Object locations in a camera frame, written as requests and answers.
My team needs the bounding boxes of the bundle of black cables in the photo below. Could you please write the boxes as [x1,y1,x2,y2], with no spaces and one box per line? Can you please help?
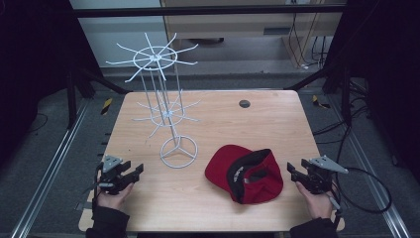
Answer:
[311,77,374,146]

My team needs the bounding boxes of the black cable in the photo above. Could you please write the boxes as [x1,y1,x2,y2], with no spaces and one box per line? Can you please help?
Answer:
[333,166,393,238]
[90,162,104,219]

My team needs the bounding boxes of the aluminium floor rail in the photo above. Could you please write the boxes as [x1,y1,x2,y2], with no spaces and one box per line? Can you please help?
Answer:
[9,98,91,238]
[325,95,412,238]

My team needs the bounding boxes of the person's right hand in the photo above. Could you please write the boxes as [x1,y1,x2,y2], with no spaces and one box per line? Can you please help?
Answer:
[294,180,339,220]

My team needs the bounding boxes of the yellow black striped tape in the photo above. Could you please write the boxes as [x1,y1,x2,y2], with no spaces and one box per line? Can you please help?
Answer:
[311,94,332,110]
[100,96,114,117]

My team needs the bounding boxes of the black metal stand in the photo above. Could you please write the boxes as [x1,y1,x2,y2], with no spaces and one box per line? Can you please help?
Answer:
[292,62,353,128]
[64,65,133,131]

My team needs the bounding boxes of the hanging black cables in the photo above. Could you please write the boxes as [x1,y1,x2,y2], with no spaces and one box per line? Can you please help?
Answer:
[287,12,331,71]

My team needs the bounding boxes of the person's left hand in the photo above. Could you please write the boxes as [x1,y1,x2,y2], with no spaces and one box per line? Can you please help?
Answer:
[96,181,135,212]

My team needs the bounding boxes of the black horizontal bar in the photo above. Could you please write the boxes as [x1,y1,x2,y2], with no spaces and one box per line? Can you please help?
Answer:
[68,3,348,19]

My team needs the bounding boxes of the wooden desk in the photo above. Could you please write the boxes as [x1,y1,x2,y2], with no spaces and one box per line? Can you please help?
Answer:
[77,89,347,233]

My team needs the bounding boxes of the black curtain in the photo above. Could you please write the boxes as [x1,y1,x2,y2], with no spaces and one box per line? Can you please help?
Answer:
[0,0,105,170]
[323,0,420,186]

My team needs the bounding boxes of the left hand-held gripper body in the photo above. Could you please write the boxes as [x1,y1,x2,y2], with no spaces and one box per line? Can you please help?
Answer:
[96,154,133,196]

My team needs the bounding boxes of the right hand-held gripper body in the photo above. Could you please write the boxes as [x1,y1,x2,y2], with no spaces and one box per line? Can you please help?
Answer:
[299,155,350,195]

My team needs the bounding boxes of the white wire display rack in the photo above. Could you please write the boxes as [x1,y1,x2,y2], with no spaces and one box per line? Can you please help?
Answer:
[105,31,202,170]

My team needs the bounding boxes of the red baseball cap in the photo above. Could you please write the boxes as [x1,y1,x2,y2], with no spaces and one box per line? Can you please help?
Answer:
[204,144,285,205]

